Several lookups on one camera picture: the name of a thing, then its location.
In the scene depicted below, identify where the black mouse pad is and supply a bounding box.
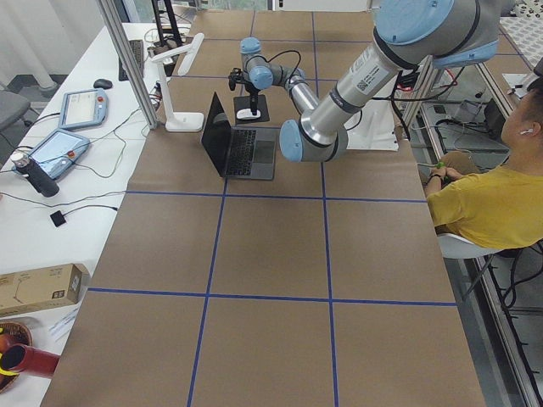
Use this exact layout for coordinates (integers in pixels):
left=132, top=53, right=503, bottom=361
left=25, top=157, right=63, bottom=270
left=233, top=95, right=270, bottom=125

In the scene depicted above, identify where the black computer mouse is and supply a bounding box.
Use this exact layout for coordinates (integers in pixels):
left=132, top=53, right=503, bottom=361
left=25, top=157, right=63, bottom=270
left=93, top=78, right=113, bottom=90

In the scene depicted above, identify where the cardboard box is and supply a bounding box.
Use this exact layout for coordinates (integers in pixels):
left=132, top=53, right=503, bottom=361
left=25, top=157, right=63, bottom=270
left=1, top=264, right=88, bottom=317

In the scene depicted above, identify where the blue teach pendant far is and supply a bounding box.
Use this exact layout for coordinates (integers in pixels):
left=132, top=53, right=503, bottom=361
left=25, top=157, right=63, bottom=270
left=59, top=88, right=109, bottom=130

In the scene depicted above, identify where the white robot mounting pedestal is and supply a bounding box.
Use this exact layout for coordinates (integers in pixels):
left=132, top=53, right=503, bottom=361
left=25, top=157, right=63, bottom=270
left=344, top=100, right=399, bottom=151

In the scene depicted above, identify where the white computer mouse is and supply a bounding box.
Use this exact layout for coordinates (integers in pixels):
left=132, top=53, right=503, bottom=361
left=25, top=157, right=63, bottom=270
left=236, top=109, right=260, bottom=120

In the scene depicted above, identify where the white desk lamp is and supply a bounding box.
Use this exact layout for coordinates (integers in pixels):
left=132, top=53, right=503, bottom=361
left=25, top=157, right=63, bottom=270
left=150, top=32, right=204, bottom=132

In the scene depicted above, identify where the person in yellow shirt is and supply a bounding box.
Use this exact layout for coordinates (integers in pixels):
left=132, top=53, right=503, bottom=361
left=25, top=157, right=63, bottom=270
left=424, top=88, right=542, bottom=249

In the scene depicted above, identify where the aluminium frame post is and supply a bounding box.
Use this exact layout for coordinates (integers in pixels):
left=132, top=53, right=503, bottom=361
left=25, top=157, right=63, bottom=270
left=96, top=0, right=159, bottom=130

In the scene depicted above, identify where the small black square device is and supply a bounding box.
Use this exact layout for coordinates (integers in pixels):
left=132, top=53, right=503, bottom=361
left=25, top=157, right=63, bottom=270
left=49, top=210, right=66, bottom=227

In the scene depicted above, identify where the blue teach pendant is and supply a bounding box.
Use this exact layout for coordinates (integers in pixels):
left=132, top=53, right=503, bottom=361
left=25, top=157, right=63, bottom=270
left=30, top=129, right=90, bottom=180
left=59, top=88, right=109, bottom=130

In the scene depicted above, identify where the white chair seat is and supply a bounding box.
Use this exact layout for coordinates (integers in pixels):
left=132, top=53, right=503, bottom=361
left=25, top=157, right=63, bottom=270
left=437, top=233, right=500, bottom=259

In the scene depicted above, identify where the grey laptop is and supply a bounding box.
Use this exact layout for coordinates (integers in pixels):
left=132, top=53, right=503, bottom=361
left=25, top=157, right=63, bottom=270
left=201, top=92, right=278, bottom=181

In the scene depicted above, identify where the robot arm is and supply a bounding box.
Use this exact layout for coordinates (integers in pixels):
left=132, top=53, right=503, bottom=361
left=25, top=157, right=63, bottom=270
left=240, top=0, right=501, bottom=162

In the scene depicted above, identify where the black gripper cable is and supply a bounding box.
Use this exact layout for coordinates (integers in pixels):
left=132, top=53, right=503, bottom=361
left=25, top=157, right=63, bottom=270
left=227, top=49, right=303, bottom=92

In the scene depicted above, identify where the black keyboard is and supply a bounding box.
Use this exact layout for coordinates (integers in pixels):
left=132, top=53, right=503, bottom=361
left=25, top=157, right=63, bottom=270
left=118, top=39, right=144, bottom=82

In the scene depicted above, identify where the blue teach pendant near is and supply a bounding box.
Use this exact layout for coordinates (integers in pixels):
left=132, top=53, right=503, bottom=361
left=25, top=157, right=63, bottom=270
left=30, top=129, right=90, bottom=180

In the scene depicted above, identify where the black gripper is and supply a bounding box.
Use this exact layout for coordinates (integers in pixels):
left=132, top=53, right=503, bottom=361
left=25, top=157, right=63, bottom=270
left=244, top=81, right=260, bottom=116

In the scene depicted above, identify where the black water bottle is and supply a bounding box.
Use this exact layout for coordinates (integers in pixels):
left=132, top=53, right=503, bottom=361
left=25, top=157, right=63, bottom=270
left=10, top=151, right=59, bottom=198

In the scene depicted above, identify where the wicker basket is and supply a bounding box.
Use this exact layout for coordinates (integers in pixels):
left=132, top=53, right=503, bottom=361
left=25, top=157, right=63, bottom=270
left=0, top=321, right=34, bottom=393

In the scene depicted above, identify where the red cylinder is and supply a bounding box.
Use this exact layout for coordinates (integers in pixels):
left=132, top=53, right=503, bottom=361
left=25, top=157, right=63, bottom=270
left=1, top=343, right=60, bottom=378

